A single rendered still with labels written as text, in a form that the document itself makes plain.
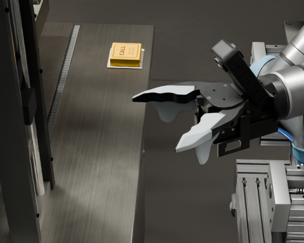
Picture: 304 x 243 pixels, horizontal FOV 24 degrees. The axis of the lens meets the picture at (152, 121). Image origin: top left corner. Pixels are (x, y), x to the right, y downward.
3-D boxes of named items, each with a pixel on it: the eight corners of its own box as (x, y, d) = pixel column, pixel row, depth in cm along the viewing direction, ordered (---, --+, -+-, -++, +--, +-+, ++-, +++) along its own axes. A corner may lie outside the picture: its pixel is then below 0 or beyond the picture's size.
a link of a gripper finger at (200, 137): (196, 184, 93) (226, 149, 100) (195, 148, 90) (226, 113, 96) (175, 178, 94) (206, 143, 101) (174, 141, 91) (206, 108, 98)
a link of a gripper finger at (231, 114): (222, 141, 93) (248, 110, 100) (221, 131, 93) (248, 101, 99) (190, 133, 96) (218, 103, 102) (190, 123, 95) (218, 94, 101)
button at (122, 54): (139, 67, 165) (139, 59, 164) (109, 66, 166) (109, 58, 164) (141, 51, 171) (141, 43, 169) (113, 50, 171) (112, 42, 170)
